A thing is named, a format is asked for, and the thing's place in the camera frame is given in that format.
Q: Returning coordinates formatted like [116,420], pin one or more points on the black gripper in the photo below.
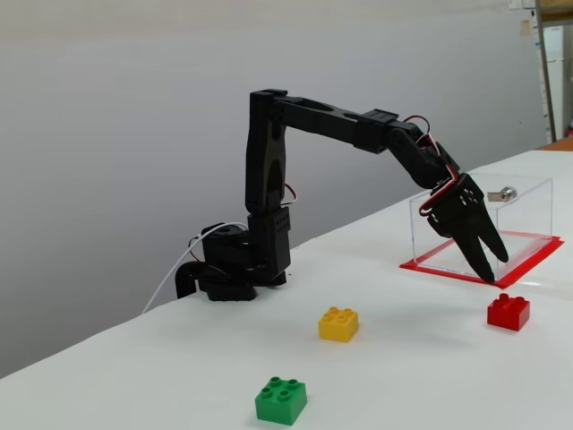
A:
[461,210]

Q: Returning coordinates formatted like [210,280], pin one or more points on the red lego brick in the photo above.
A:
[508,315]

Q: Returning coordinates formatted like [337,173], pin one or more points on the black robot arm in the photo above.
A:
[264,157]

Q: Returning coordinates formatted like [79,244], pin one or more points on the silver box lock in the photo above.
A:
[508,193]

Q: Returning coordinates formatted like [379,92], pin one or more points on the transparent plastic box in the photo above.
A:
[528,215]

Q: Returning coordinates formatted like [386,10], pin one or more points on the yellow lego brick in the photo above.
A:
[338,327]

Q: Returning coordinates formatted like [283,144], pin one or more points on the green lego brick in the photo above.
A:
[279,403]

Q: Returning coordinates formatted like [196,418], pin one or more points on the wooden table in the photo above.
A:
[559,143]

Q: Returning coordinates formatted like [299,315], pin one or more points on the black table clamp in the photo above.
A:
[185,280]

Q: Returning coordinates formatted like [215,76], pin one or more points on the red tape frame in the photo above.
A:
[532,262]

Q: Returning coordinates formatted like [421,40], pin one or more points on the grey metal shelf post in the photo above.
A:
[544,67]

